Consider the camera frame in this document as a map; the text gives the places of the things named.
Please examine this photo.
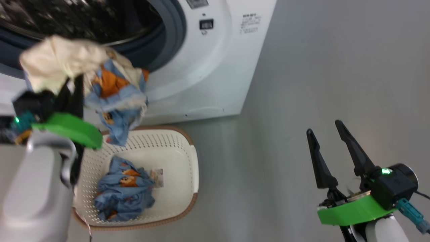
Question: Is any cream perforated laundry basket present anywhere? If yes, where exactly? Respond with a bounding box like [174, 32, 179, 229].
[72, 126, 199, 231]

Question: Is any cream cloth garment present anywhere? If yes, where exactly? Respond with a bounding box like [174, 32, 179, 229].
[19, 35, 145, 95]

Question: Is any blue garment with orange patch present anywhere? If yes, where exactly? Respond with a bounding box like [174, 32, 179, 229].
[84, 59, 149, 147]

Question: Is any right cable with teal connector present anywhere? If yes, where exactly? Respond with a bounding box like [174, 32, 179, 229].
[396, 198, 430, 234]

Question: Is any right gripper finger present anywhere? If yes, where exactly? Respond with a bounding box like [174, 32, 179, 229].
[335, 120, 376, 177]
[306, 129, 339, 190]

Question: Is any blue bear print garment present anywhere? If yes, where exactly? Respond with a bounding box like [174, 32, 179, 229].
[94, 156, 156, 222]

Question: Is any left cable with teal connector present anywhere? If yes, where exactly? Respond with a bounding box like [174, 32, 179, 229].
[9, 113, 35, 132]

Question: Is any paper basket product label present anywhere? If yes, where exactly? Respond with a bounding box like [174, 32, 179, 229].
[149, 168, 164, 188]

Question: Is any cable with teal connector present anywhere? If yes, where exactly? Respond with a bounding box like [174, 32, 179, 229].
[396, 198, 430, 234]
[9, 113, 35, 132]

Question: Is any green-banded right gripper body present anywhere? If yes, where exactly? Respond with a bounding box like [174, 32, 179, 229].
[317, 188, 397, 226]

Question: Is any white front-load washing machine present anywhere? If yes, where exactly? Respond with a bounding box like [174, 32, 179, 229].
[0, 0, 277, 127]

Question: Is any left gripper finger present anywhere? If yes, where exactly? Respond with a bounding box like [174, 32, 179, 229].
[55, 79, 73, 114]
[72, 74, 85, 118]

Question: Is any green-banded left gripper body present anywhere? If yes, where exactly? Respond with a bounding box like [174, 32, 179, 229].
[32, 112, 103, 149]

